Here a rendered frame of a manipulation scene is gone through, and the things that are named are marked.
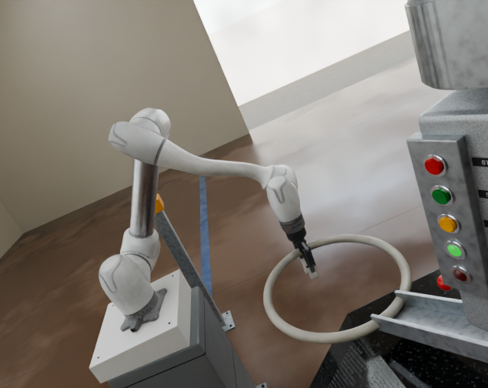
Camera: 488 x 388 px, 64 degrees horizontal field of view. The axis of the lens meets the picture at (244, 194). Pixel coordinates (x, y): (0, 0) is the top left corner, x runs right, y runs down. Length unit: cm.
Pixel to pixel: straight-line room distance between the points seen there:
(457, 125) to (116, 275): 133
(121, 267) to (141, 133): 56
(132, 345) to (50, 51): 648
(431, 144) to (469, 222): 13
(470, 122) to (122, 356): 144
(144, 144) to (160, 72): 600
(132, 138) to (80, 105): 629
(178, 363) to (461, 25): 148
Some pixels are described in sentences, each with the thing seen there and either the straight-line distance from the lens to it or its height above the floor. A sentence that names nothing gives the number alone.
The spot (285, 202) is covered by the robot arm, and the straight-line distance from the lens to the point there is 137.
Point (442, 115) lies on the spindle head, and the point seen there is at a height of 157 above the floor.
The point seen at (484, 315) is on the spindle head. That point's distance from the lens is 81.
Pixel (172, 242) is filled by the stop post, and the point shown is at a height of 77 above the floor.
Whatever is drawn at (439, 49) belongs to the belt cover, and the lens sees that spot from 58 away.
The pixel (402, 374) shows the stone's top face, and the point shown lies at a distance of 119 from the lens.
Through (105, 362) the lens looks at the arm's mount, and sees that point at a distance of 172.
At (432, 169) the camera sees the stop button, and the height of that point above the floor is 150.
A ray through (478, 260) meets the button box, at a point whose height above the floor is 134.
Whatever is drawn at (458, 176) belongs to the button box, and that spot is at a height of 148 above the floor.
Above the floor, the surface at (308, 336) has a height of 94.
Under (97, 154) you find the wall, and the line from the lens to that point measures 775.
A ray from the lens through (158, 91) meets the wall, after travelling 735.
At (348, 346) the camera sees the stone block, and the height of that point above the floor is 80.
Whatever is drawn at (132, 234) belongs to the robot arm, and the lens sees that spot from 175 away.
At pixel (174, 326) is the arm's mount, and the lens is 159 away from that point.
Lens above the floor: 178
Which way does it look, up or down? 21 degrees down
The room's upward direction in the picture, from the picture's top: 25 degrees counter-clockwise
